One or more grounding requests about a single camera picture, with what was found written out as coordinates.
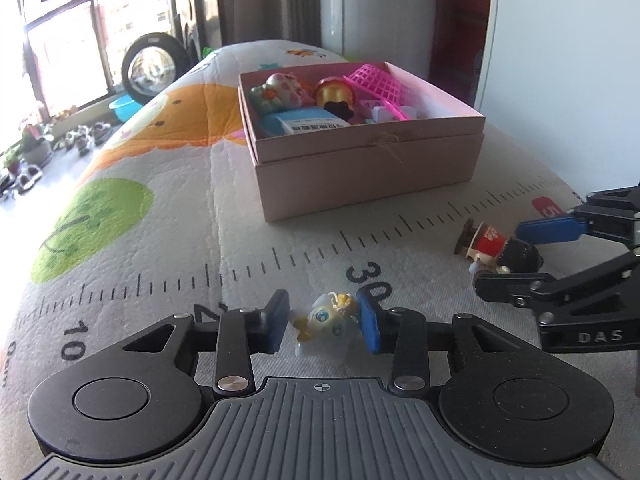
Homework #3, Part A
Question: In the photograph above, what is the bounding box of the printed cartoon play mat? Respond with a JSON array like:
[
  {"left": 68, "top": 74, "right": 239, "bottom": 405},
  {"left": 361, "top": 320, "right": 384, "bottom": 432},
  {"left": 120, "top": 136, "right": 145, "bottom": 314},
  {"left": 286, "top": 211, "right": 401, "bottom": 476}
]
[{"left": 0, "top": 40, "right": 640, "bottom": 480}]

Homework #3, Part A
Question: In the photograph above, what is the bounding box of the pink toy net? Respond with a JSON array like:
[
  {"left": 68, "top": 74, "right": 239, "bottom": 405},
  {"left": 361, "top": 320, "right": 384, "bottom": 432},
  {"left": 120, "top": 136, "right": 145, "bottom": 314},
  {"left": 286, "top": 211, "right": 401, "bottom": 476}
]
[{"left": 346, "top": 62, "right": 416, "bottom": 121}]

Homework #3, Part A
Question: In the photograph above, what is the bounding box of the white standing air conditioner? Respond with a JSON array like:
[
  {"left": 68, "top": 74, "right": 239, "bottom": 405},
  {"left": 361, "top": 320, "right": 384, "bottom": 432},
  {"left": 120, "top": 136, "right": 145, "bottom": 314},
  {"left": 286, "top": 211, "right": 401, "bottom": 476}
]
[{"left": 320, "top": 0, "right": 438, "bottom": 81}]

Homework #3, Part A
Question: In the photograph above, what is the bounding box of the yellow and pink cupcake toy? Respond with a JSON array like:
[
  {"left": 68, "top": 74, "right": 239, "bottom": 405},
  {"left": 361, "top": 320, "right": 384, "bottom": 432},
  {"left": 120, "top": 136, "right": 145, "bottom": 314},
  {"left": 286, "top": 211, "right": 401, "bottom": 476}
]
[{"left": 313, "top": 76, "right": 360, "bottom": 123}]

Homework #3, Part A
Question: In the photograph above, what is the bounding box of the pink flowering potted plant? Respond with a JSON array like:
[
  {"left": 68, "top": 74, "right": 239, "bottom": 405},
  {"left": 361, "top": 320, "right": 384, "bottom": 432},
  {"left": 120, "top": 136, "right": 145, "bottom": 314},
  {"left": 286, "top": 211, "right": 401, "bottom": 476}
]
[{"left": 17, "top": 122, "right": 53, "bottom": 166}]

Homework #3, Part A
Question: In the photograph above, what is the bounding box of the small green potted plant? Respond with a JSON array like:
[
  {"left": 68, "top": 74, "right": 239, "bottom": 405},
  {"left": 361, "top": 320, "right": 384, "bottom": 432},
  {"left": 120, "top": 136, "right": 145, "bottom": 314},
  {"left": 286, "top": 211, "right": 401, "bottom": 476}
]
[{"left": 0, "top": 145, "right": 23, "bottom": 176}]

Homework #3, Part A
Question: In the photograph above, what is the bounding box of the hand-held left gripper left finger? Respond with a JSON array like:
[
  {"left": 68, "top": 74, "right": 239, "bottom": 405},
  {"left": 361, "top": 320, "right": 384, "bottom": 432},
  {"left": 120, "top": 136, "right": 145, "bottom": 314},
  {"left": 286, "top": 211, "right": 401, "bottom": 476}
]
[{"left": 122, "top": 290, "right": 291, "bottom": 395}]

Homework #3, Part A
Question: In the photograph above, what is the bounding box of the grey-brown curtain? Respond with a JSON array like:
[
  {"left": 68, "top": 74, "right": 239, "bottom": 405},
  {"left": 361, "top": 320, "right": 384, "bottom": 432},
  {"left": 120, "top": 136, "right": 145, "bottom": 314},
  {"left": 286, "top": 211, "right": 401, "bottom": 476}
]
[{"left": 217, "top": 0, "right": 323, "bottom": 48}]

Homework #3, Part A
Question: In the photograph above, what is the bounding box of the blue card box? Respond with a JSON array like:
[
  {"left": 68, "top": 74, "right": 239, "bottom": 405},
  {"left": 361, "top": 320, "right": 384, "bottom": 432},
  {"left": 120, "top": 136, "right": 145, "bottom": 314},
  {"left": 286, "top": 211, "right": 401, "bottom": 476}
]
[{"left": 257, "top": 107, "right": 351, "bottom": 138}]

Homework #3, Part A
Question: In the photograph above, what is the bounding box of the row of shoes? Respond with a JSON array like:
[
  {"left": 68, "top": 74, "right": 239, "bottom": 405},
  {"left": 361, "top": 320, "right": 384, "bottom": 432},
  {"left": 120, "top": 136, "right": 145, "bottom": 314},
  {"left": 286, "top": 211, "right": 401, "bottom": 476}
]
[{"left": 0, "top": 121, "right": 115, "bottom": 196}]

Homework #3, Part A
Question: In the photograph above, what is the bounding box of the pink pig figure toy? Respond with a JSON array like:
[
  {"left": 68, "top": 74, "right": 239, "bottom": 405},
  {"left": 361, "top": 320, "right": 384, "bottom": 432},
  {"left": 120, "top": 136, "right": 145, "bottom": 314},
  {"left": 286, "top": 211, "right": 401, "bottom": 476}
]
[{"left": 248, "top": 72, "right": 315, "bottom": 122}]

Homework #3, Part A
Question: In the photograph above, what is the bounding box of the yellow and white figure toy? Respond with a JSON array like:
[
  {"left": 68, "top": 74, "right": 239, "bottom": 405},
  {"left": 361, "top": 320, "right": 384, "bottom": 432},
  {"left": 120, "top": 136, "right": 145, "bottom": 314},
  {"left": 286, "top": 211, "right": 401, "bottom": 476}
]
[{"left": 292, "top": 292, "right": 360, "bottom": 361}]

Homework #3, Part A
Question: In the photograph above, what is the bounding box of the pink cardboard box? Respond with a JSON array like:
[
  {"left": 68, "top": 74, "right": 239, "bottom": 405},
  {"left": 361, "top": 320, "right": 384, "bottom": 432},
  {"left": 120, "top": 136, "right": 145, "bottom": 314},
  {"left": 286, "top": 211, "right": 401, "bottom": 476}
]
[{"left": 238, "top": 60, "right": 486, "bottom": 223}]

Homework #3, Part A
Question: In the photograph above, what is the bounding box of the red and black figure toy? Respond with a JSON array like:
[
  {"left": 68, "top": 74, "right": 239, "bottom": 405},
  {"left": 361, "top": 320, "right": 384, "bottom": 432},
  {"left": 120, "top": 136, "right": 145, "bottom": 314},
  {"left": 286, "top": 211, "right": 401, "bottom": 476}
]
[{"left": 454, "top": 218, "right": 545, "bottom": 276}]

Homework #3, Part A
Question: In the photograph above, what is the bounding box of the dark red object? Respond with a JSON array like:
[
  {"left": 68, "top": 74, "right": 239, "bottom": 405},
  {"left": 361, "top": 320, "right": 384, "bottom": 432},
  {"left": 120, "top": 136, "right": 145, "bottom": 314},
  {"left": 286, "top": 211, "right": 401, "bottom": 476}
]
[{"left": 430, "top": 0, "right": 493, "bottom": 108}]

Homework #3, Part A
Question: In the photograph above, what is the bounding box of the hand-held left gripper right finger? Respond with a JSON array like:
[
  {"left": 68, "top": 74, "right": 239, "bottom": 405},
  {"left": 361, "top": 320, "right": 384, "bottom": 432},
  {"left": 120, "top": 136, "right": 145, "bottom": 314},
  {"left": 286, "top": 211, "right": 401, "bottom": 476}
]
[{"left": 356, "top": 292, "right": 523, "bottom": 395}]

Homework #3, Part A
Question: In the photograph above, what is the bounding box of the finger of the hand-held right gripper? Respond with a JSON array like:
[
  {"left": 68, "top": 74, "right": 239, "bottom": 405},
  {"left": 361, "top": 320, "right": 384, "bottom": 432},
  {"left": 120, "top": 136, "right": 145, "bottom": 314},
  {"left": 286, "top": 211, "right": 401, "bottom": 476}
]
[
  {"left": 515, "top": 187, "right": 640, "bottom": 248},
  {"left": 474, "top": 247, "right": 640, "bottom": 353}
]

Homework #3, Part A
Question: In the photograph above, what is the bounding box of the round ring mirror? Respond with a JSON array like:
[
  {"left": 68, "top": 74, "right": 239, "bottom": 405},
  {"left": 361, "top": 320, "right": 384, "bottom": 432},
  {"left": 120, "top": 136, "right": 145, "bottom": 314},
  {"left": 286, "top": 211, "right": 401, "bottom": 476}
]
[{"left": 121, "top": 0, "right": 226, "bottom": 106}]

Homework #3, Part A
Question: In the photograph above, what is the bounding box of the blue plastic basin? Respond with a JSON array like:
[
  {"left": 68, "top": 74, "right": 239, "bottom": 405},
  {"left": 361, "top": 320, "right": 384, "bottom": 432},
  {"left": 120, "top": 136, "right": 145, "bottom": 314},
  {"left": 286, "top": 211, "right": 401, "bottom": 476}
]
[{"left": 108, "top": 96, "right": 143, "bottom": 123}]

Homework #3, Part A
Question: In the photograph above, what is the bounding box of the black window frame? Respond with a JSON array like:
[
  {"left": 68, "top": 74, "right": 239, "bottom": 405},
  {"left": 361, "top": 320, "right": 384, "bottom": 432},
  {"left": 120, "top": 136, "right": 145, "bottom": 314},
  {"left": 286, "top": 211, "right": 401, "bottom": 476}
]
[{"left": 15, "top": 0, "right": 176, "bottom": 111}]

